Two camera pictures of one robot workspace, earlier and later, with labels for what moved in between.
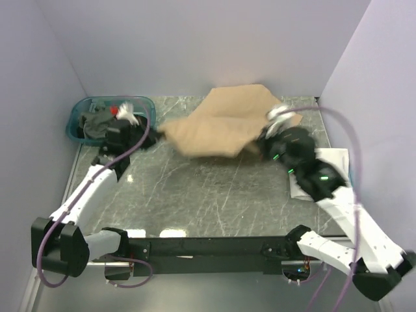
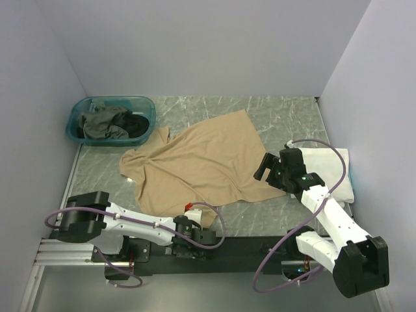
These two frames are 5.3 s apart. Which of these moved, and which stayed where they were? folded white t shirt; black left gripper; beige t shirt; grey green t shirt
Moved: beige t shirt; black left gripper
Stayed: grey green t shirt; folded white t shirt
